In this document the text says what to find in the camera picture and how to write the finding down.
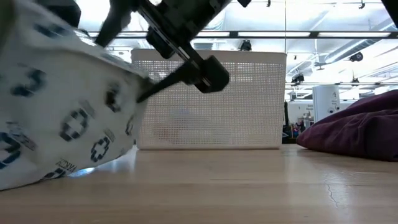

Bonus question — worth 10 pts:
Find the black frame strut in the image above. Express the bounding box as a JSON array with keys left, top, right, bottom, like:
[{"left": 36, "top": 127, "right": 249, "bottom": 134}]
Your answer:
[{"left": 381, "top": 0, "right": 398, "bottom": 29}]

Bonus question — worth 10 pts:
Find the white cylindrical device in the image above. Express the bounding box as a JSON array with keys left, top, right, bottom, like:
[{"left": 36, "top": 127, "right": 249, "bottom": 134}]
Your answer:
[{"left": 312, "top": 85, "right": 341, "bottom": 124}]

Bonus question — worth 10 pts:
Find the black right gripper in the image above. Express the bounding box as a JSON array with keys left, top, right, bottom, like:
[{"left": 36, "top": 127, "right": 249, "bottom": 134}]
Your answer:
[{"left": 95, "top": 0, "right": 233, "bottom": 104}]

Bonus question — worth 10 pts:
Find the white perforated plastic basket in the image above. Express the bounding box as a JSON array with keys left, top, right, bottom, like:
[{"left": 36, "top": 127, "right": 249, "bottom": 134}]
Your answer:
[{"left": 130, "top": 49, "right": 287, "bottom": 151}]

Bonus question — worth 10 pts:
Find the maroon cloth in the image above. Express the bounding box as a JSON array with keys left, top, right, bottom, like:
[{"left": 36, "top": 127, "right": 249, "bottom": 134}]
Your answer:
[{"left": 295, "top": 90, "right": 398, "bottom": 162}]

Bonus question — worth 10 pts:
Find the white bag blue print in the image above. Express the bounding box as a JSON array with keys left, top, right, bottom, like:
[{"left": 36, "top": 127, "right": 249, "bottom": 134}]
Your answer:
[{"left": 0, "top": 0, "right": 153, "bottom": 191}]

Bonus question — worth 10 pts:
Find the black frame crossbar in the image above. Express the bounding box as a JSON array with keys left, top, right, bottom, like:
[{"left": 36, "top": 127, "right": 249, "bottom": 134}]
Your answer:
[{"left": 88, "top": 30, "right": 398, "bottom": 40}]

